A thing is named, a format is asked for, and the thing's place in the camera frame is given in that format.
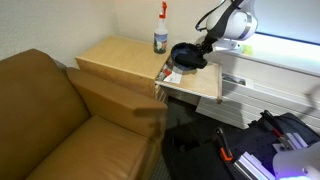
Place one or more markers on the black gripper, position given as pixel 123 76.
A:
pixel 193 62

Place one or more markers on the dark blue bowl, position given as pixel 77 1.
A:
pixel 183 48

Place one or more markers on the yellow sponge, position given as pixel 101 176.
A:
pixel 247 49

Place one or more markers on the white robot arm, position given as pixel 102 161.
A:
pixel 231 19

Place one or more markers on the open top wooden drawer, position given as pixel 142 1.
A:
pixel 196 84

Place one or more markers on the white red brochure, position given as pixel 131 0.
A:
pixel 170 74

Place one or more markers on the spray bottle red nozzle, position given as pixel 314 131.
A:
pixel 161 33

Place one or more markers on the light wood nightstand cabinet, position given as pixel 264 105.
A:
pixel 129 63

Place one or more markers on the orange black clamp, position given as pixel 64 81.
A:
pixel 224 149

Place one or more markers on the brown leather armchair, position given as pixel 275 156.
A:
pixel 60 123

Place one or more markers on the white wall radiator heater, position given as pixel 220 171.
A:
pixel 243 100

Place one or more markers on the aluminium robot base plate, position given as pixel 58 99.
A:
pixel 254 156

